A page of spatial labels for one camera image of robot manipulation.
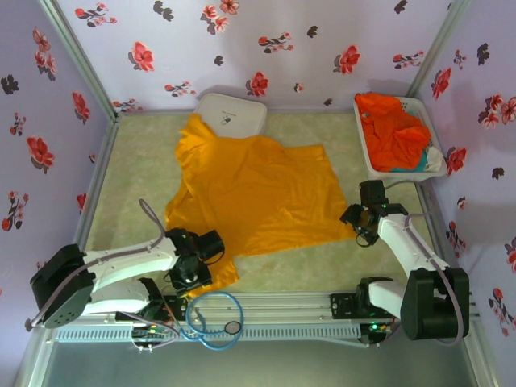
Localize yellow-orange t-shirt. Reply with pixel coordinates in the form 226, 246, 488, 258
164, 113, 356, 292

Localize teal garment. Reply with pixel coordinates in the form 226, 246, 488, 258
391, 100, 431, 173

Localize bright orange t-shirt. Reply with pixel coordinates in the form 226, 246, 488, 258
355, 92, 431, 172

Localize white garment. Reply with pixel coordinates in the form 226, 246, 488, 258
425, 145, 447, 170

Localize white plastic laundry basket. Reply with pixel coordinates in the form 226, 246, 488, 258
353, 93, 447, 180

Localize white plastic box with lid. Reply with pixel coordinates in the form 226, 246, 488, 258
196, 93, 268, 138

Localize grey metal panel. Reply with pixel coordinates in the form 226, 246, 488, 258
38, 341, 487, 387

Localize blue coiled cable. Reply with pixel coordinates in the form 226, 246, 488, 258
179, 290, 246, 351

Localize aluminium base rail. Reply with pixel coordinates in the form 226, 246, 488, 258
104, 293, 481, 323

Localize circuit board with wires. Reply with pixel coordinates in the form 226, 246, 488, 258
360, 319, 398, 348
129, 322, 181, 355

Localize white slotted cable duct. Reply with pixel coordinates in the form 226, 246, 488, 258
54, 324, 362, 343

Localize aluminium frame side rail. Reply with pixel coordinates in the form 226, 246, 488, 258
74, 114, 122, 253

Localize aluminium frame post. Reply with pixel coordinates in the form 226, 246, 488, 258
38, 0, 122, 120
407, 0, 472, 100

